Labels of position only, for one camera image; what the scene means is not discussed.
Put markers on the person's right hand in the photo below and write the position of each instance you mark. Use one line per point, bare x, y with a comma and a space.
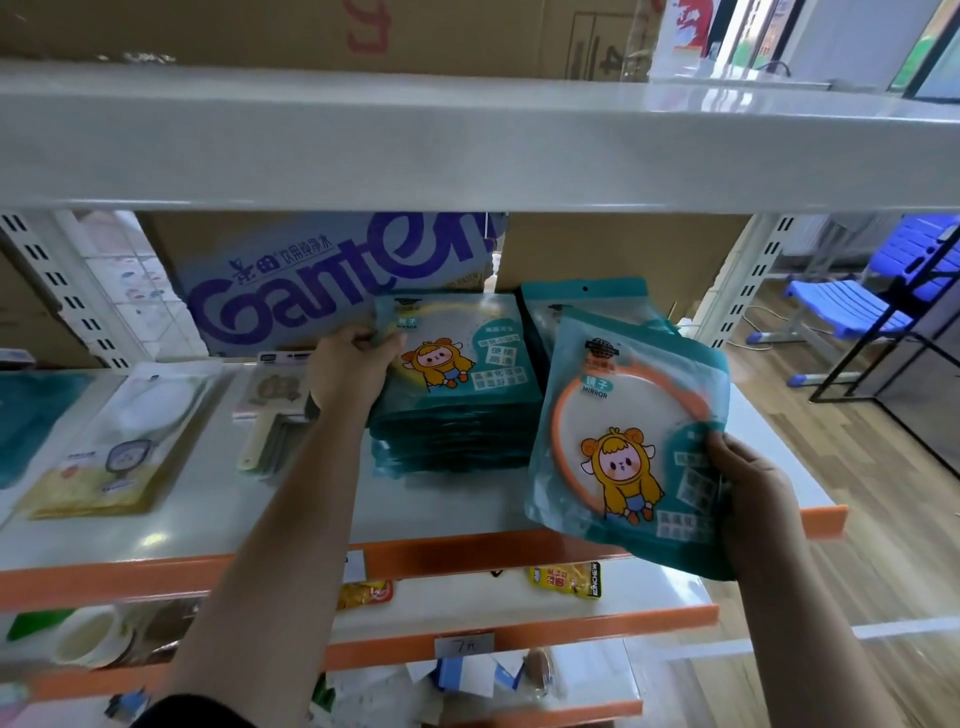
761, 517

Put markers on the person's left hand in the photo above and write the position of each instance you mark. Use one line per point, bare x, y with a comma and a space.
349, 371

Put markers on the beige hand mirror brown print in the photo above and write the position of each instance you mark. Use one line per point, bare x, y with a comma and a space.
274, 390

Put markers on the teal packet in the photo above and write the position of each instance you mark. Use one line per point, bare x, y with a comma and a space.
630, 405

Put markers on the cream packaged hand mirror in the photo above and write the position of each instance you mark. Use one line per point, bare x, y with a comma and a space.
127, 442

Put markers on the white metal shelf orange trim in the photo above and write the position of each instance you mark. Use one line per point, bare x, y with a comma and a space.
375, 135
75, 300

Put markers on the person's right forearm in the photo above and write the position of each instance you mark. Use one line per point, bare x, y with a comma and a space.
810, 652

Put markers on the person's left forearm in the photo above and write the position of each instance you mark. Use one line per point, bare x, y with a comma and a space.
277, 570

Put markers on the person's black shirt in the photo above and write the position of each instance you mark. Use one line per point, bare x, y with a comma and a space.
191, 712

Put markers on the cardboard sheet blue lettering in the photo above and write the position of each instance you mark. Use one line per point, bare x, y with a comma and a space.
300, 277

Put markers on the yellow white price label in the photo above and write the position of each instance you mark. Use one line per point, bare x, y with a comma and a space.
354, 566

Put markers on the yellow snack sachet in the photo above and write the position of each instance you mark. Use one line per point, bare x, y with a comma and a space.
367, 594
564, 580

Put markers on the blue plastic stool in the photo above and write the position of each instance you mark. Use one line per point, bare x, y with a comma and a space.
847, 307

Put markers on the black metal rack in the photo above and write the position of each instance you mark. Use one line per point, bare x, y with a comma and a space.
922, 300

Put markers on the plain brown cardboard sheet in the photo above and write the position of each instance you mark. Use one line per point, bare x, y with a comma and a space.
622, 255

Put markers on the white paper price tag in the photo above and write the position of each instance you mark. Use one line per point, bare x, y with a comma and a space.
463, 645

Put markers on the brown plastic cup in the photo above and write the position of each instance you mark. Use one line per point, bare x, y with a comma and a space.
165, 630

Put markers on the pile of white paper cards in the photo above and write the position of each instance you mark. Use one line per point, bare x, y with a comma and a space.
390, 690

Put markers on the brown cardboard box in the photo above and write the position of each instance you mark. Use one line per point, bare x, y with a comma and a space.
225, 30

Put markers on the beige paper cup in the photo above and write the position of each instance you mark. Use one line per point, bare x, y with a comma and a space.
90, 637

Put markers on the green snack packet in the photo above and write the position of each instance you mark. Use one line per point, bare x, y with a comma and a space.
37, 624

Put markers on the pile of colourful cards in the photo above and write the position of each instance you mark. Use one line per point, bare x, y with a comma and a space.
127, 706

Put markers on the red fabric banner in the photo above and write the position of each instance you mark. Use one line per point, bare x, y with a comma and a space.
694, 26

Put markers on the white wall radiator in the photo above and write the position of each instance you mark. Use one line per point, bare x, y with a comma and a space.
832, 240

